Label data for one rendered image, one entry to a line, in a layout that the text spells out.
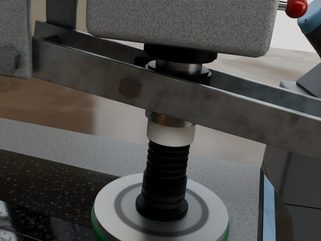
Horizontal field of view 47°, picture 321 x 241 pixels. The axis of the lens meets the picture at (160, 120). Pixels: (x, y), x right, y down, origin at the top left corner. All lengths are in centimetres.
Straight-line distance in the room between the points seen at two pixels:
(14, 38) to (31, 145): 41
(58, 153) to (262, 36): 55
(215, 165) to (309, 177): 82
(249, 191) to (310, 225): 99
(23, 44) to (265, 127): 31
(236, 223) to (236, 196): 9
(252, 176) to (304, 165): 78
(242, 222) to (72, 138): 44
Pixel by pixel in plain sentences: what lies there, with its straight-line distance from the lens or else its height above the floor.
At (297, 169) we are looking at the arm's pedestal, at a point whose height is 59.
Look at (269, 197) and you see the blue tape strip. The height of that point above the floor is 84.
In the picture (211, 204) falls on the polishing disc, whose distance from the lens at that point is 63.
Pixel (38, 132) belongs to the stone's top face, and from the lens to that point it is 92.
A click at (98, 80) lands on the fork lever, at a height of 111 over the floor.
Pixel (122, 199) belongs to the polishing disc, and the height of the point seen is 90.
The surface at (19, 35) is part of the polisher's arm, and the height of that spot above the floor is 116.
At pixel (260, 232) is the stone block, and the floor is 86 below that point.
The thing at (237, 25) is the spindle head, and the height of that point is 120.
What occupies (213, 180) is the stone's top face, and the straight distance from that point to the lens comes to 76.
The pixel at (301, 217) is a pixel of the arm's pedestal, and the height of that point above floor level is 37.
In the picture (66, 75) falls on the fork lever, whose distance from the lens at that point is 49.
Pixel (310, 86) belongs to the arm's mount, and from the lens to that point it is 168.
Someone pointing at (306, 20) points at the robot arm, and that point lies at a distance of 154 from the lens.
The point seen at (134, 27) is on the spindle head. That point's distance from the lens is 40.
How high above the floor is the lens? 123
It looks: 21 degrees down
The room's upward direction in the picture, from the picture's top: 6 degrees clockwise
